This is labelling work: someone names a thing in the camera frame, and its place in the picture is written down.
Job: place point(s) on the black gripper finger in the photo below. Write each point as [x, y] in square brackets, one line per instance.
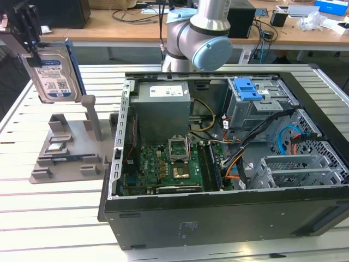
[30, 32]

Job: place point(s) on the hard disk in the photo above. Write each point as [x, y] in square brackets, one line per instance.
[54, 79]

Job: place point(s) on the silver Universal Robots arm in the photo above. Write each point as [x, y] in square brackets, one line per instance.
[180, 35]

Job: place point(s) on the metal disk bay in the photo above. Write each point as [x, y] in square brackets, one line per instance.
[289, 173]

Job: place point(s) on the crumpled white paper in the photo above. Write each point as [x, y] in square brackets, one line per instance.
[47, 30]

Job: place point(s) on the large black box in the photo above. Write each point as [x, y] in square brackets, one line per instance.
[65, 13]

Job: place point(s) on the silver CPU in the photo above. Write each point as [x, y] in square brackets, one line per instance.
[56, 147]

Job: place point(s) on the RAM stick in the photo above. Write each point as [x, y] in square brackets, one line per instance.
[73, 158]

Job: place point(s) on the grey parts rack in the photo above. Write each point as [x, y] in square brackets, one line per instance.
[73, 172]

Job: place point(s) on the grey power supply unit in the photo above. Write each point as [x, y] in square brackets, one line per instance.
[161, 117]

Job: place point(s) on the green motherboard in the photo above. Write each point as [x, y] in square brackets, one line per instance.
[152, 169]

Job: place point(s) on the black computer tower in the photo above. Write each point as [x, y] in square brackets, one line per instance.
[242, 19]

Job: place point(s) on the white power strip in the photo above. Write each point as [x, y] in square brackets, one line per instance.
[245, 57]

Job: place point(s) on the black graphics card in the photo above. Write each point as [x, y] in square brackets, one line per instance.
[180, 189]

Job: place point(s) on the black RAM slot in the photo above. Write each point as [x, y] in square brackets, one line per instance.
[203, 169]

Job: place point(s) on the blue plastic drive latch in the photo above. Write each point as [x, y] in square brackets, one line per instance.
[246, 91]

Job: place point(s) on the metal drive cage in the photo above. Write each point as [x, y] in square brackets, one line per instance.
[245, 114]

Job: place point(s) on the black open PC case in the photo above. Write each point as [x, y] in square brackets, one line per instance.
[191, 218]

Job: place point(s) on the small black box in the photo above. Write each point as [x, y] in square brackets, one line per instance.
[278, 19]

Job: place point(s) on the grey tray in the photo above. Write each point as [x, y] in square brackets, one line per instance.
[302, 11]

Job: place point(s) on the clear plastic bags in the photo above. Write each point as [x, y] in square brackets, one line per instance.
[310, 21]

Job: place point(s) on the white box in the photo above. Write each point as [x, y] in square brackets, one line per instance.
[331, 26]

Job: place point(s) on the blue cardboard box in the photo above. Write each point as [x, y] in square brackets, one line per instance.
[332, 6]

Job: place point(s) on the wooden desk white frame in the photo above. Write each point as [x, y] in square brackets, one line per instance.
[95, 32]

